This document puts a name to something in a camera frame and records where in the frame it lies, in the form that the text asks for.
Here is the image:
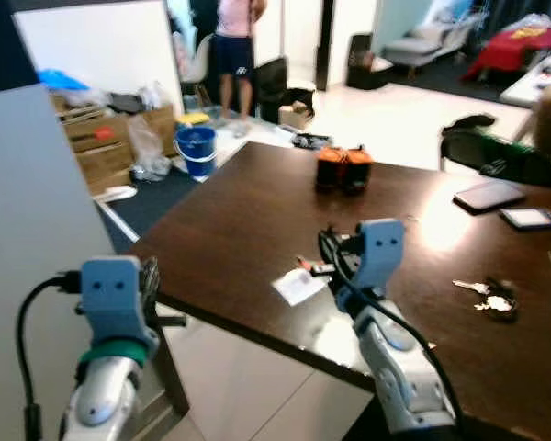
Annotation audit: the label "bunch of keys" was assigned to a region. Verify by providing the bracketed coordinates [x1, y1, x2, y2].
[453, 277, 521, 323]

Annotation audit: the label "white paper card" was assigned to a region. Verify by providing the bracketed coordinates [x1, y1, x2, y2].
[273, 269, 328, 307]

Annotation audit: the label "orange and black battery pack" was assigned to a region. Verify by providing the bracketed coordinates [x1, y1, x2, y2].
[314, 145, 375, 197]

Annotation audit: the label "grey cabinet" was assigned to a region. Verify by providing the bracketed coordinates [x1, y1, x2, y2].
[0, 85, 190, 441]

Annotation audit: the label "clear plastic bag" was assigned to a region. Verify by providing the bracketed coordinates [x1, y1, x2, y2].
[127, 112, 174, 182]

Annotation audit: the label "blue bucket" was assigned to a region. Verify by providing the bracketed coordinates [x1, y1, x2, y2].
[174, 126, 219, 181]

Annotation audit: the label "small cardboard box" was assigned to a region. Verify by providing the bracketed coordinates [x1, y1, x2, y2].
[277, 101, 315, 130]

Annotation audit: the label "stacked cardboard boxes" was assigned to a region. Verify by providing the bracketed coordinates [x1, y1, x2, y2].
[51, 92, 178, 196]

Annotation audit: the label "phone with lit screen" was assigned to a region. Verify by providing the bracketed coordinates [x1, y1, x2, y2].
[499, 207, 551, 232]

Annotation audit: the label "black bag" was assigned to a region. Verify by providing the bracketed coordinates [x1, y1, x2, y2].
[254, 57, 315, 125]

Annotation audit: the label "black and green chair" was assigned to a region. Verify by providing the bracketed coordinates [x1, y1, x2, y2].
[439, 114, 551, 191]

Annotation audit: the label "black bin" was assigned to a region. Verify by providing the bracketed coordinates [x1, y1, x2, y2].
[345, 33, 394, 91]

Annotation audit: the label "grey armchair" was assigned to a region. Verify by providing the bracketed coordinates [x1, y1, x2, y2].
[382, 14, 488, 79]

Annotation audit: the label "blue plastic bag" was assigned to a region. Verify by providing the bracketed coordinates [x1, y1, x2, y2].
[37, 68, 91, 93]

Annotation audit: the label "standing person in pink shirt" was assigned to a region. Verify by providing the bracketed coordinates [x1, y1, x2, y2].
[214, 0, 268, 121]

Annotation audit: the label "white board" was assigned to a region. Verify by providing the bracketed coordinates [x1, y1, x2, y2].
[13, 0, 186, 116]

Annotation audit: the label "red cloth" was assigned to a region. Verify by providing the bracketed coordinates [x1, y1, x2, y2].
[463, 25, 551, 84]

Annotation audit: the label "light blue left wrist camera mount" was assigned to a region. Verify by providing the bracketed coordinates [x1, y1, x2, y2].
[78, 257, 149, 346]

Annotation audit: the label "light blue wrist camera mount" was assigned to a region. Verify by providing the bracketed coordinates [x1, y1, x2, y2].
[78, 257, 149, 346]
[353, 219, 407, 295]

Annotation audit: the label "light blue right wrist camera mount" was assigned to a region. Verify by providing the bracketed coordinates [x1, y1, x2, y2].
[353, 219, 407, 295]

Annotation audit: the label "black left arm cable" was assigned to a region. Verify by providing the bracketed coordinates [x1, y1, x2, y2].
[16, 270, 82, 441]

